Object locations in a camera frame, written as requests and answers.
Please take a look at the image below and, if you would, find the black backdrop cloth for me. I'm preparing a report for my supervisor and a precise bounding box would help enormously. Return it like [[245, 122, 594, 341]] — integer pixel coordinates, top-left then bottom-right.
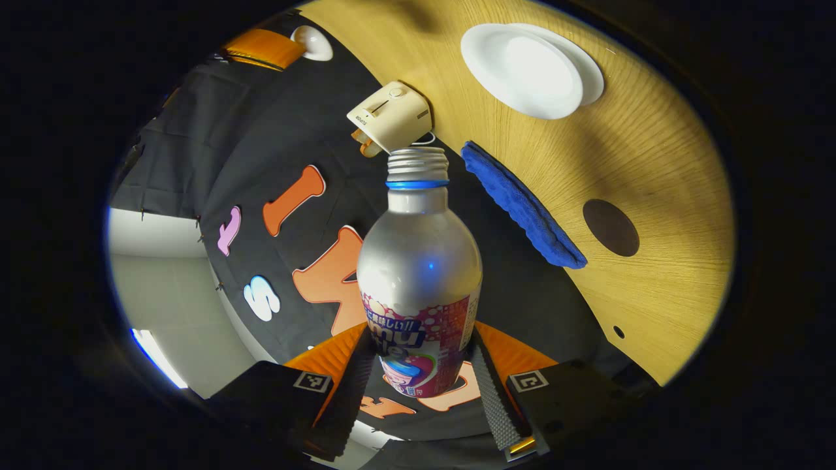
[[110, 13, 654, 458]]

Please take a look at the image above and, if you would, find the white toaster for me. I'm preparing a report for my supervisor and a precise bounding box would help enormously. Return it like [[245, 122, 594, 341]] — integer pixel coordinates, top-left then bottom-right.
[[346, 80, 433, 154]]

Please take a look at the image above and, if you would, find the silver water bottle red label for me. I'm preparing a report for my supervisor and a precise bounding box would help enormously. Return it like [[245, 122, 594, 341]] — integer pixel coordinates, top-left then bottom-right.
[[357, 147, 483, 399]]

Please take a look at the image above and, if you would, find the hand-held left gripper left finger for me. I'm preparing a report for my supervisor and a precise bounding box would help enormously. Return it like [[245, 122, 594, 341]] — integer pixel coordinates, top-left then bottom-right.
[[206, 323, 376, 461]]

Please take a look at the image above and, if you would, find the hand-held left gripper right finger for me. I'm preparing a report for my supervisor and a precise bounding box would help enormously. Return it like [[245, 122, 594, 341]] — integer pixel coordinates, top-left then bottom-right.
[[467, 320, 628, 461]]

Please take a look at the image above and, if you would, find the white teacup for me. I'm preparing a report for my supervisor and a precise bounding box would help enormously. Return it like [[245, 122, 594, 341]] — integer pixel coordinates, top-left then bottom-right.
[[460, 23, 584, 120]]

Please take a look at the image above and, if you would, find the dark round coaster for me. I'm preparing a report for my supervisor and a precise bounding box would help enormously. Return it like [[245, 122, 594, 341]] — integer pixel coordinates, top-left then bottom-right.
[[583, 198, 641, 257]]

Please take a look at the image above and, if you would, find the blue towel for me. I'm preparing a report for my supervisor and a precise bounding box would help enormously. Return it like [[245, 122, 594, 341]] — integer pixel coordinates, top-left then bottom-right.
[[460, 140, 588, 270]]

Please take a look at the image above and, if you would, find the white saucer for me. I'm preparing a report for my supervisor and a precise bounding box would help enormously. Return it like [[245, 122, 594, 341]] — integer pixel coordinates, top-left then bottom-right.
[[509, 23, 605, 106]]

